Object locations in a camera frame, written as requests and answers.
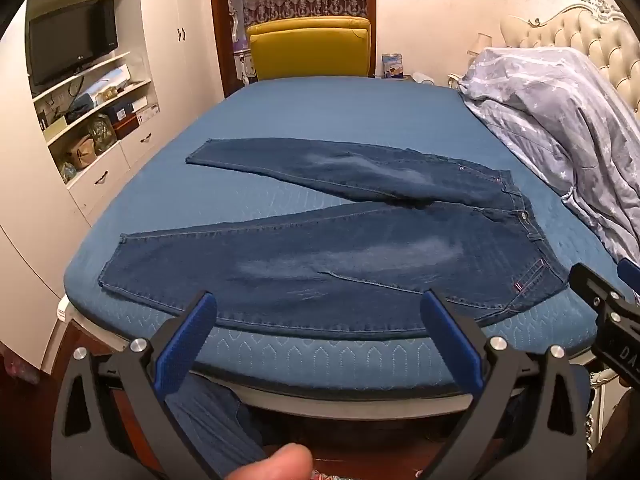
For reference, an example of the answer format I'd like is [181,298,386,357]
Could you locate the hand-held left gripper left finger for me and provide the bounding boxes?
[52,290,223,480]

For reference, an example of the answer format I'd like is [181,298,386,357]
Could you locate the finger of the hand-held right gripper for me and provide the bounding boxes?
[617,257,640,295]
[569,261,632,322]

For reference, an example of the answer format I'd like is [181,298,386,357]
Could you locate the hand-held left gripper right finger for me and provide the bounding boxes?
[420,288,589,480]

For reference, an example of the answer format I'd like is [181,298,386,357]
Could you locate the blue denim pants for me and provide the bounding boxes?
[98,137,571,341]

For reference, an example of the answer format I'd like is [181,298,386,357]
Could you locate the person's left hand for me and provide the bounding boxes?
[220,443,315,480]

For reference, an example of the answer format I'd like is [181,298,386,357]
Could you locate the person's leg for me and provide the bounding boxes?
[166,374,269,480]

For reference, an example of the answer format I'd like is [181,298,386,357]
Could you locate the pink patterned cloth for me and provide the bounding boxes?
[0,342,42,387]

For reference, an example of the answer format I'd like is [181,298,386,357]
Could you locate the grey star print duvet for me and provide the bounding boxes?
[458,46,640,267]

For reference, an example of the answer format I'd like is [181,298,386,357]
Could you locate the brown bag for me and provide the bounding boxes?
[66,137,97,171]

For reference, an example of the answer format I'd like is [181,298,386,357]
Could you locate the brown wooden box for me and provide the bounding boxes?
[112,114,141,140]

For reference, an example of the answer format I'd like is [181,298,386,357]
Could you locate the clear plastic bag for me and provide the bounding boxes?
[88,114,119,156]

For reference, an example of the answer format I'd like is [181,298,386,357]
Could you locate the small white box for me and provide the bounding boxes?
[135,100,161,124]

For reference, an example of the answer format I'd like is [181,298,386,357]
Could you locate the cream tufted headboard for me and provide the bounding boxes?
[500,0,640,127]

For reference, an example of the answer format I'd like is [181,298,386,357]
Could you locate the blue quilted bed mattress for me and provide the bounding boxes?
[63,76,632,404]

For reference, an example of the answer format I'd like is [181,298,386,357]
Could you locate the white wardrobe cabinet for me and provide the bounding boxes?
[0,0,227,377]

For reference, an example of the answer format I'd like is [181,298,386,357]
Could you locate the long white box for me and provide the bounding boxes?
[95,64,133,95]

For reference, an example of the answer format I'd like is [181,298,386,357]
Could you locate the yellow chair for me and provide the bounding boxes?
[245,16,374,82]

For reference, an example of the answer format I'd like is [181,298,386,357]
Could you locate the black television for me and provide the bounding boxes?
[27,0,120,87]

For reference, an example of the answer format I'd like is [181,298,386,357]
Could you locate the white bed frame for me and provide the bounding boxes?
[54,294,621,461]

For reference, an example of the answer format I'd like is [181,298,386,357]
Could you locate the brown wooden door frame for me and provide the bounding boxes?
[208,0,377,99]

